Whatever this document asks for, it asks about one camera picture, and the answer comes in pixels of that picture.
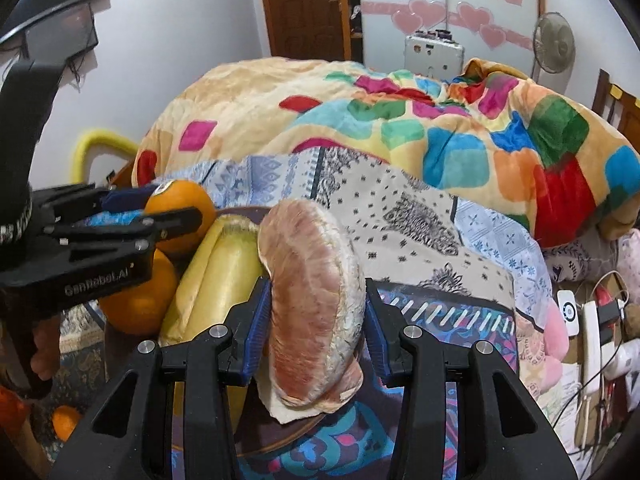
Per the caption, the yellow foam tube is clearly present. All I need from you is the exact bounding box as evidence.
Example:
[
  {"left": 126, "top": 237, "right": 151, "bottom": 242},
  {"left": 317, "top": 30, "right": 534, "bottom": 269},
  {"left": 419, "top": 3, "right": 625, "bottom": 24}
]
[{"left": 71, "top": 130, "right": 141, "bottom": 183}]

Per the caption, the brown wooden wardrobe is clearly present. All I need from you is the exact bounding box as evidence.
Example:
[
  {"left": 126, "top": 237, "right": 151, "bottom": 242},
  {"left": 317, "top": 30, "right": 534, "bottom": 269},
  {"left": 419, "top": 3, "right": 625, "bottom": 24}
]
[{"left": 345, "top": 0, "right": 547, "bottom": 83}]

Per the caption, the wooden bed headboard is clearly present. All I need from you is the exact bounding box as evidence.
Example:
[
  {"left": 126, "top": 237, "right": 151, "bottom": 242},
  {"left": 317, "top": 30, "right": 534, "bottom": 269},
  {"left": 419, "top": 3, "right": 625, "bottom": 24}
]
[{"left": 591, "top": 69, "right": 640, "bottom": 138}]

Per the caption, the thick pomelo segment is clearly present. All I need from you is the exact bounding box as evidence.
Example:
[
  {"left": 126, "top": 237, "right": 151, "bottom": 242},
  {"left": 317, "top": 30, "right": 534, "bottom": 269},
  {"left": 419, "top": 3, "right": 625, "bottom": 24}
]
[{"left": 257, "top": 199, "right": 367, "bottom": 423}]

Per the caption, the pink soft toy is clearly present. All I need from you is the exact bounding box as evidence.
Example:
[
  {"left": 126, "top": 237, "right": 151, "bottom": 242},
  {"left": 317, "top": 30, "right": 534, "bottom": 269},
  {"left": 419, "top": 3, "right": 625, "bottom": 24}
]
[{"left": 515, "top": 300, "right": 571, "bottom": 391}]

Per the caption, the dark blue patterned cloth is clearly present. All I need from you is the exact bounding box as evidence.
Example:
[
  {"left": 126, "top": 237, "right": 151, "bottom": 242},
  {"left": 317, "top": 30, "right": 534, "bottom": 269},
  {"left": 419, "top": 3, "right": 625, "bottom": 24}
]
[{"left": 172, "top": 280, "right": 521, "bottom": 480}]

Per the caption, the small black wall monitor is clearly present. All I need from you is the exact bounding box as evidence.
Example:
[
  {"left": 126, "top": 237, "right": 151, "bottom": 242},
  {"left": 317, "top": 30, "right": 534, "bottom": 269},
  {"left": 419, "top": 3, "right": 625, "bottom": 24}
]
[{"left": 25, "top": 2, "right": 100, "bottom": 61}]

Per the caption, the standing fan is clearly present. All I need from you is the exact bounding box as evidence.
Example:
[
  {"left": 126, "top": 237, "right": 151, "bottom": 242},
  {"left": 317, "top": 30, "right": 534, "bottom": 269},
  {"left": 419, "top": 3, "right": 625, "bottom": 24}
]
[{"left": 531, "top": 11, "right": 576, "bottom": 83}]

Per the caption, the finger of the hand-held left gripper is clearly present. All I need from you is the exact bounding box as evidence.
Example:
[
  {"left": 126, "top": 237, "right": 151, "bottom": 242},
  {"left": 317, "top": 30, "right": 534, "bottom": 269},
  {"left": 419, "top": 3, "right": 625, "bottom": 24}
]
[
  {"left": 32, "top": 184, "right": 157, "bottom": 222},
  {"left": 45, "top": 206, "right": 203, "bottom": 252}
]

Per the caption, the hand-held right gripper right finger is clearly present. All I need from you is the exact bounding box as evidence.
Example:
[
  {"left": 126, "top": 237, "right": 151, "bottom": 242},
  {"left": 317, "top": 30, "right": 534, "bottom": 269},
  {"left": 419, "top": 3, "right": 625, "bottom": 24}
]
[{"left": 365, "top": 280, "right": 578, "bottom": 480}]

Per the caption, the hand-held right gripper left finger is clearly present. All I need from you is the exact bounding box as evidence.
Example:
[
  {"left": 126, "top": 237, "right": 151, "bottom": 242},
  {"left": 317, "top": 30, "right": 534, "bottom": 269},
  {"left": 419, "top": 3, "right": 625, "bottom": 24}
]
[{"left": 50, "top": 275, "right": 273, "bottom": 480}]

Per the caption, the person's left hand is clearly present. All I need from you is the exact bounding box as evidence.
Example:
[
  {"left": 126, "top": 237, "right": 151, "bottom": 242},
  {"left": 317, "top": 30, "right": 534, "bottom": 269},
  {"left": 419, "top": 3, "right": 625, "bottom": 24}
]
[{"left": 27, "top": 316, "right": 65, "bottom": 382}]

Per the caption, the brown wooden door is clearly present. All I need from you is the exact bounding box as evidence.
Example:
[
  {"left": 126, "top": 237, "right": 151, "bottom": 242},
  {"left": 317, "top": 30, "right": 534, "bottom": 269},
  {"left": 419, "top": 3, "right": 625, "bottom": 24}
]
[{"left": 257, "top": 0, "right": 353, "bottom": 61}]

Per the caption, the purple plate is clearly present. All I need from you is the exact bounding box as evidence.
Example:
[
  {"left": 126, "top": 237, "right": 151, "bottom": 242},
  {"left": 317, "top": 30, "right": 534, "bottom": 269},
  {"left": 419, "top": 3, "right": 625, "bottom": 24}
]
[{"left": 215, "top": 205, "right": 361, "bottom": 461}]

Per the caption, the colourful checked blanket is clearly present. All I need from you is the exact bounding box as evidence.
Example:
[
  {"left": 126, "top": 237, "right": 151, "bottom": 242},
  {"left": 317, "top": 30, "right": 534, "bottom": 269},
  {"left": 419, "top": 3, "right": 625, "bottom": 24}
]
[{"left": 131, "top": 56, "right": 640, "bottom": 248}]

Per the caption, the white power strip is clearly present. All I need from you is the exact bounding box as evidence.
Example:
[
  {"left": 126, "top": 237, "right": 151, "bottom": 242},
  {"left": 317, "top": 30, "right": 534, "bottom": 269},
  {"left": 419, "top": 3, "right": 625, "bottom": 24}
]
[{"left": 582, "top": 300, "right": 608, "bottom": 386}]

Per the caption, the small white cabinet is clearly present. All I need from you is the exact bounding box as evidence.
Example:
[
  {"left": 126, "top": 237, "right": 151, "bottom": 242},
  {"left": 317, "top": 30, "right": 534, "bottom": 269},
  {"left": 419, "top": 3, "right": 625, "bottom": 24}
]
[{"left": 404, "top": 34, "right": 466, "bottom": 81}]

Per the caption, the large orange with sticker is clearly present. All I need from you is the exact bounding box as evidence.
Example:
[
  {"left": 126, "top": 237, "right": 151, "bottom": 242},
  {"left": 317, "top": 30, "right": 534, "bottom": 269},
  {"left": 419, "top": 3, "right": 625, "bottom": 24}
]
[{"left": 144, "top": 180, "right": 217, "bottom": 258}]

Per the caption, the white round device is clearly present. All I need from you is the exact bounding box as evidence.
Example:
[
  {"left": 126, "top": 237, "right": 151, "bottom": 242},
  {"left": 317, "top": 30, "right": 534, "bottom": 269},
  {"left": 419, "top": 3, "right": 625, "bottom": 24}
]
[{"left": 557, "top": 290, "right": 581, "bottom": 336}]

